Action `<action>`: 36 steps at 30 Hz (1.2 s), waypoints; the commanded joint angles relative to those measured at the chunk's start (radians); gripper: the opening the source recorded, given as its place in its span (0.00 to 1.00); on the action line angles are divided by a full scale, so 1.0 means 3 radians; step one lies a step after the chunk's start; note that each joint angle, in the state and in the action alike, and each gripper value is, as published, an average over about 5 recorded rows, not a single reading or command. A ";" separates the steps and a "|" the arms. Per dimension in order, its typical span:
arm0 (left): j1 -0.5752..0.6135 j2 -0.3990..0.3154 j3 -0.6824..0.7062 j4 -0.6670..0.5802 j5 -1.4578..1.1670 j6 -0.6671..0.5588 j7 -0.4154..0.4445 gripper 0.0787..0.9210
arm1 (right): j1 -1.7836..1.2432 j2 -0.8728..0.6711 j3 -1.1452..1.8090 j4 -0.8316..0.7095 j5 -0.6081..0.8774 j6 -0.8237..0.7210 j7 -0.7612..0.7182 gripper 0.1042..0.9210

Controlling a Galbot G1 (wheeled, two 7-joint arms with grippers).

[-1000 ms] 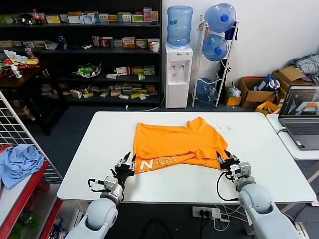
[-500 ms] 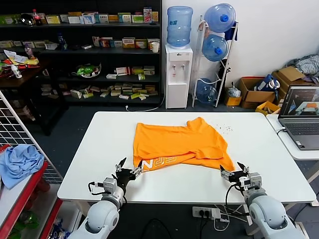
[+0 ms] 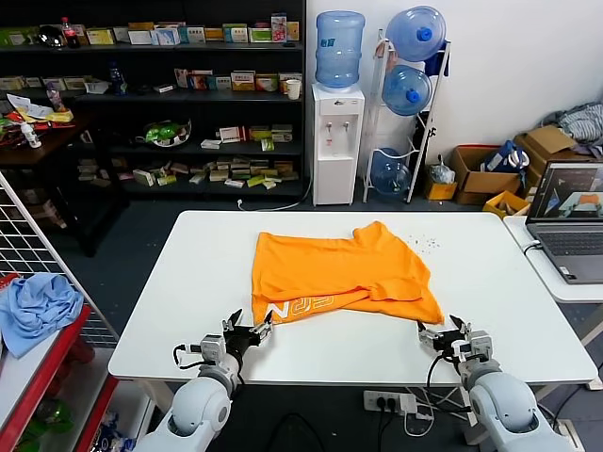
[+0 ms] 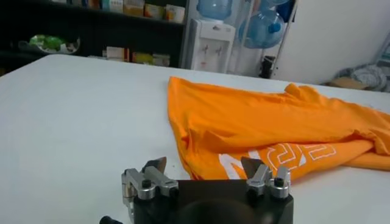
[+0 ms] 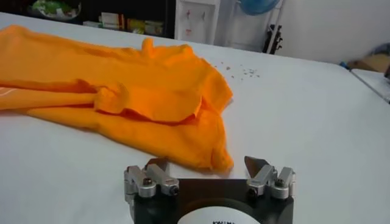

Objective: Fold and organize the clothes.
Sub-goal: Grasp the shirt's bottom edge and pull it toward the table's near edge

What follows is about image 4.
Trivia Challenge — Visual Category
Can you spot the orange t-shirt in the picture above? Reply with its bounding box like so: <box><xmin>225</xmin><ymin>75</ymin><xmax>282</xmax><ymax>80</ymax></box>
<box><xmin>166</xmin><ymin>75</ymin><xmax>390</xmax><ymax>181</ymax></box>

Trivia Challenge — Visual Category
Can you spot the green and white medicine box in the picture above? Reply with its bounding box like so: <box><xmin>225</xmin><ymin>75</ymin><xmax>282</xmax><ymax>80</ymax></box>
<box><xmin>152</xmin><ymin>54</ymin><xmax>171</xmax><ymax>67</ymax></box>

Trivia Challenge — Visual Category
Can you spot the pile of striped clothes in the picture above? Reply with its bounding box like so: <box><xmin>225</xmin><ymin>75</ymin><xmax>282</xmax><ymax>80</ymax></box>
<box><xmin>335</xmin><ymin>63</ymin><xmax>390</xmax><ymax>92</ymax></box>

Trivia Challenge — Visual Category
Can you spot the brown cardboard box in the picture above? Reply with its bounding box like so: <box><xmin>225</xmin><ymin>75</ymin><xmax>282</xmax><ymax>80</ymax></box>
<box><xmin>327</xmin><ymin>75</ymin><xmax>369</xmax><ymax>90</ymax></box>

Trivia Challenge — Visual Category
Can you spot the red and white medicine box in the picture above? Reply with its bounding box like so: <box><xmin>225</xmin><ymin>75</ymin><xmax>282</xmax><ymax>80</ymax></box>
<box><xmin>105</xmin><ymin>46</ymin><xmax>130</xmax><ymax>63</ymax></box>

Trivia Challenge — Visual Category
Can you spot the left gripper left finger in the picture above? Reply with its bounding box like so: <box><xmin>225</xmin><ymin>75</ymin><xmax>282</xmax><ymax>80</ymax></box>
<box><xmin>121</xmin><ymin>156</ymin><xmax>180</xmax><ymax>205</ymax></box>

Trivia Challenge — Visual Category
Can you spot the white water dispenser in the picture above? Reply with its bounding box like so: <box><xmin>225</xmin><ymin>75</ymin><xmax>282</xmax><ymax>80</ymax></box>
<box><xmin>190</xmin><ymin>18</ymin><xmax>237</xmax><ymax>74</ymax></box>

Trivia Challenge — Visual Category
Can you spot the black shelf unit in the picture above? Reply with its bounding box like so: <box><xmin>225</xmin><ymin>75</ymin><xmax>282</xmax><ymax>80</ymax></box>
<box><xmin>0</xmin><ymin>0</ymin><xmax>190</xmax><ymax>69</ymax></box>

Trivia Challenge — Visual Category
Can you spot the white metal jug rack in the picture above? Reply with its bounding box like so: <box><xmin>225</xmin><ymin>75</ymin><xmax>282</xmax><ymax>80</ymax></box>
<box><xmin>228</xmin><ymin>0</ymin><xmax>298</xmax><ymax>77</ymax></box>

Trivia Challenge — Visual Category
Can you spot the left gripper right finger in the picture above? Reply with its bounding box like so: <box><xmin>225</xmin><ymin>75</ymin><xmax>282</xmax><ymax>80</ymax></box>
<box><xmin>240</xmin><ymin>156</ymin><xmax>292</xmax><ymax>200</ymax></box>

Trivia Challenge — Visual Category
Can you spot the bowl with green bag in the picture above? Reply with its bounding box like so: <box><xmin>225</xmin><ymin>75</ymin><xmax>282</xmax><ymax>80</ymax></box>
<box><xmin>18</xmin><ymin>34</ymin><xmax>80</xmax><ymax>55</ymax></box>

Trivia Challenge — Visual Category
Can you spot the blue water jug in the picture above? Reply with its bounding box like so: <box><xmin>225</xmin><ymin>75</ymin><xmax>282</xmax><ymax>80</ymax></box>
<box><xmin>196</xmin><ymin>0</ymin><xmax>234</xmax><ymax>21</ymax></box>
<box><xmin>238</xmin><ymin>9</ymin><xmax>286</xmax><ymax>49</ymax></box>

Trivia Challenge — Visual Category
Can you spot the yellow and white medicine box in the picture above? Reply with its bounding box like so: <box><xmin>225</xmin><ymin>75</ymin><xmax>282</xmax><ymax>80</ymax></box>
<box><xmin>144</xmin><ymin>3</ymin><xmax>165</xmax><ymax>19</ymax></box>

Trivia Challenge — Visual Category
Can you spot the orange and white medicine box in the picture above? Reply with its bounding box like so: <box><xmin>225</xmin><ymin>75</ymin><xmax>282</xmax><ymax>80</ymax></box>
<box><xmin>123</xmin><ymin>0</ymin><xmax>145</xmax><ymax>16</ymax></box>

